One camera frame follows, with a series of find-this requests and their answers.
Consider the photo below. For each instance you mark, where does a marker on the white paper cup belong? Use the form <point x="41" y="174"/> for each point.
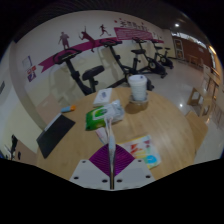
<point x="137" y="87"/>

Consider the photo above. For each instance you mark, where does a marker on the ceiling lights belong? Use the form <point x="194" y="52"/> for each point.
<point x="176" y="25"/>

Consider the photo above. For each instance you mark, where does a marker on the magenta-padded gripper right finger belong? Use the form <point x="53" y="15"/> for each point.
<point x="126" y="166"/>

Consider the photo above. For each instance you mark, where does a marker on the green wet wipes pack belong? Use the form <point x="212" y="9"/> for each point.
<point x="100" y="116"/>

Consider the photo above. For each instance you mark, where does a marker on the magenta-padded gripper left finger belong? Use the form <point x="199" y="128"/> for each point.
<point x="96" y="166"/>

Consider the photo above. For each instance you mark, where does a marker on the red purple wall poster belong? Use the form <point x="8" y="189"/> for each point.
<point x="31" y="75"/>

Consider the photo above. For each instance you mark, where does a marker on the wooden chair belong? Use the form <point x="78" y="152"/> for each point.
<point x="26" y="154"/>
<point x="48" y="110"/>

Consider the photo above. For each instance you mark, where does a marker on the small orange blue tube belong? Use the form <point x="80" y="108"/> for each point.
<point x="68" y="109"/>

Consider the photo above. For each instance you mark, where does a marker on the white wall poster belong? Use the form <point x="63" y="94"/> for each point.
<point x="27" y="62"/>

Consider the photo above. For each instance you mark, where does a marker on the brown tape roll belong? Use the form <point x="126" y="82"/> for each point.
<point x="139" y="105"/>

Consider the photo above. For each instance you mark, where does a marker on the framed notice board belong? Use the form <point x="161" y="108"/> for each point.
<point x="178" y="49"/>

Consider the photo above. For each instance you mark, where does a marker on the white tissue pack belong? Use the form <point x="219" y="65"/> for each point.
<point x="102" y="96"/>

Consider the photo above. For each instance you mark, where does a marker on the white colourful printed towel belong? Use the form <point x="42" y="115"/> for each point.
<point x="143" y="151"/>

